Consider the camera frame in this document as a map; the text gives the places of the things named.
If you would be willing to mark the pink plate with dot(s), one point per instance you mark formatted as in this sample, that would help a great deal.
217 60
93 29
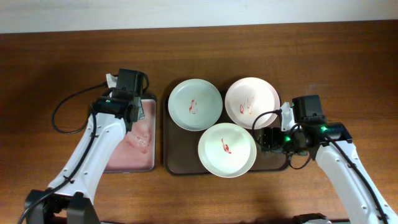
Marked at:
250 101

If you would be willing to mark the grey-green plate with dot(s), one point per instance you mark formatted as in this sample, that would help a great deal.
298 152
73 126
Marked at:
195 105

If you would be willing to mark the white plate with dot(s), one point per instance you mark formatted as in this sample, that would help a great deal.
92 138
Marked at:
227 150

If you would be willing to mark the small black tray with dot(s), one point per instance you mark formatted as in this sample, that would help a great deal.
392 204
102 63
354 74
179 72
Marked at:
136 152

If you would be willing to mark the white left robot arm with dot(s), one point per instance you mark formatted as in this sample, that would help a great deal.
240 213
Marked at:
69 198

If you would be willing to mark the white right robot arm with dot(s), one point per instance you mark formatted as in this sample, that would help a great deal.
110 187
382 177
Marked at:
332 148

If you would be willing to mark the large brown tray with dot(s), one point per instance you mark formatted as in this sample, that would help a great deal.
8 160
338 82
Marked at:
180 151

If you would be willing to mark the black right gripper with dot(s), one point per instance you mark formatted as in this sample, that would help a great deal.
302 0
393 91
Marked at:
275 132

